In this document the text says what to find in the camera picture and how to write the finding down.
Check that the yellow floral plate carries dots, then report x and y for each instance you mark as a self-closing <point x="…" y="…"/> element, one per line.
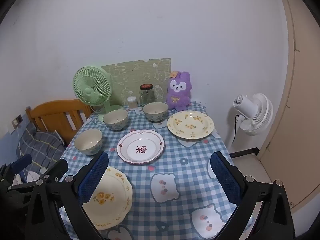
<point x="110" y="200"/>
<point x="190" y="125"/>

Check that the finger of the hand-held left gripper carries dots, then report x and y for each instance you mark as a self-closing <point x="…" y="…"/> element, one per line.
<point x="22" y="162"/>
<point x="59" y="168"/>

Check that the white plate with red mark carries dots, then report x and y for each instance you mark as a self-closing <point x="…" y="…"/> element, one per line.
<point x="141" y="147"/>

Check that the green printed board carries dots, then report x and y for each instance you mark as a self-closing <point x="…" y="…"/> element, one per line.
<point x="135" y="75"/>

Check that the purple plush bunny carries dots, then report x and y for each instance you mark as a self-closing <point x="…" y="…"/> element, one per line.
<point x="178" y="92"/>

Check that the cotton swab container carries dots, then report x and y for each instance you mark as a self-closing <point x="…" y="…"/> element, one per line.
<point x="132" y="103"/>

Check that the wooden bed headboard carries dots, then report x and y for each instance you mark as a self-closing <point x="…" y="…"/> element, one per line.
<point x="52" y="112"/>

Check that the cream bowl with floral outside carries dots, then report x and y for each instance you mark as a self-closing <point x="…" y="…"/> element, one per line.
<point x="88" y="142"/>
<point x="115" y="120"/>
<point x="155" y="111"/>

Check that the green desk fan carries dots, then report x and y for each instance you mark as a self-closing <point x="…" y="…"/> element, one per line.
<point x="92" y="90"/>

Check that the glass jar with dark lid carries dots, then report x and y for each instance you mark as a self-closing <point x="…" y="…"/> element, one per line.
<point x="147" y="96"/>

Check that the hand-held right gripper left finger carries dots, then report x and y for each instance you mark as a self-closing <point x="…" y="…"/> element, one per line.
<point x="93" y="177"/>

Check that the wall socket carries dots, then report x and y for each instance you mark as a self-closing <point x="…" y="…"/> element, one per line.
<point x="17" y="122"/>

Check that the grey plaid pillow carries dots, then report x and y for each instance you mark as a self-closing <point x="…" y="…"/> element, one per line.
<point x="37" y="145"/>

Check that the white standing fan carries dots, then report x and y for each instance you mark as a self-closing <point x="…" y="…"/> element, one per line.
<point x="257" y="115"/>

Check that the blue checked tablecloth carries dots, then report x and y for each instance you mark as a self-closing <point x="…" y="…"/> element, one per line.
<point x="185" y="175"/>

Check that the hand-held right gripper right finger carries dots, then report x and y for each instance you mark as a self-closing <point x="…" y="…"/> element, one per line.
<point x="225" y="177"/>

